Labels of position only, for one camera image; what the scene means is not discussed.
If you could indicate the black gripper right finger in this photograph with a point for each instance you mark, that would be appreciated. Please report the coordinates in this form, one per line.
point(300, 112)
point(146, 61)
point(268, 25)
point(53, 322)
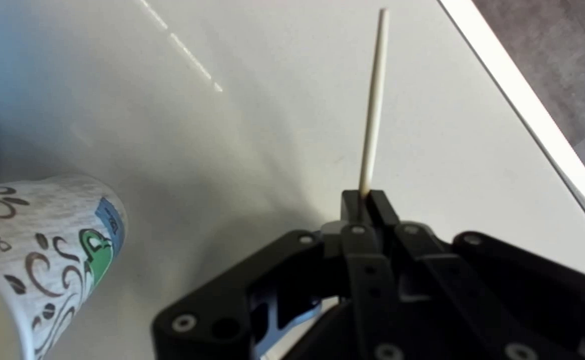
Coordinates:
point(489, 298)

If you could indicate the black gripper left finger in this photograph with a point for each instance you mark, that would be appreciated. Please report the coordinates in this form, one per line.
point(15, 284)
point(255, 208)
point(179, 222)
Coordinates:
point(334, 279)

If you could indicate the pale wooden chopstick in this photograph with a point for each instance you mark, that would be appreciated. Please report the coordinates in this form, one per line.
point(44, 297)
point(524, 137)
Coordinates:
point(374, 104)

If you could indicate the white patterned paper cup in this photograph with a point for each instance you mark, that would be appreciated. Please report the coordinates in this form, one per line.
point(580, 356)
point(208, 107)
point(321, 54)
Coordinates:
point(58, 238)

